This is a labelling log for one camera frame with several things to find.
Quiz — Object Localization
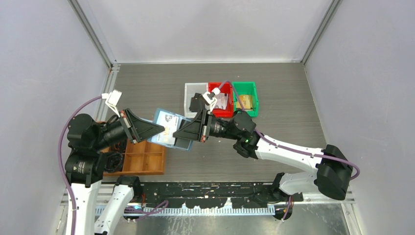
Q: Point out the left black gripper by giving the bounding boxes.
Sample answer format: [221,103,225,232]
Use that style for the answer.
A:
[92,106,164,149]

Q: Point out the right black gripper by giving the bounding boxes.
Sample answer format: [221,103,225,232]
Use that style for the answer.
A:
[174,108,240,141]

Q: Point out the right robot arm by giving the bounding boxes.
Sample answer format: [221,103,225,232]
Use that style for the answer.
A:
[173,109,353,201]

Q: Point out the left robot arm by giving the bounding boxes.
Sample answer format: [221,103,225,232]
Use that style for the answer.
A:
[64,109,165,235]

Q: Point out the black card stack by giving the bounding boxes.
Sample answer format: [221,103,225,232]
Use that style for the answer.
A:
[188,93,206,113]

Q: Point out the pink white cards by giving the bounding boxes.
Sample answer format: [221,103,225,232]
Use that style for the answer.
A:
[214,93,229,110]

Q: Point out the gold cards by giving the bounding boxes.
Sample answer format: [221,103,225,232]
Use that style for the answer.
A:
[236,94,254,111]

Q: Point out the small black coiled band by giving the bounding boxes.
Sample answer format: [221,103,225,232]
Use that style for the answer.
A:
[112,140,128,153]

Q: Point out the orange wooden divider tray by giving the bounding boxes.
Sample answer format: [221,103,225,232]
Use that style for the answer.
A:
[103,141,166,176]

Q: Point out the white plastic bin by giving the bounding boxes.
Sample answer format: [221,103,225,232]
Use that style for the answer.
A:
[184,82,208,118]

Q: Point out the black coiled bands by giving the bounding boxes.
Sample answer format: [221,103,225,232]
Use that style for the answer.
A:
[104,152,124,173]

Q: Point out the green plastic bin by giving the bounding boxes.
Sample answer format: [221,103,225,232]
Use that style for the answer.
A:
[232,81,259,118]

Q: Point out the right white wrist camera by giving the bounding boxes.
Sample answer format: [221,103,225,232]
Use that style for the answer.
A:
[202,88,220,112]

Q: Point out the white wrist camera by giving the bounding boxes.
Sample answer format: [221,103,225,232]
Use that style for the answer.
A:
[202,88,220,112]
[101,90,122,117]

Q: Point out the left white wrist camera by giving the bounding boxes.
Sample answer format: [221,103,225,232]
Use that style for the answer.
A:
[101,90,122,117]

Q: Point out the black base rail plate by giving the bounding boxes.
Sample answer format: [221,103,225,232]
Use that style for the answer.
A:
[126,182,288,209]

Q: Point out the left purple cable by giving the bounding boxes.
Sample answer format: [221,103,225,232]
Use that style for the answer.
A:
[57,94,169,235]

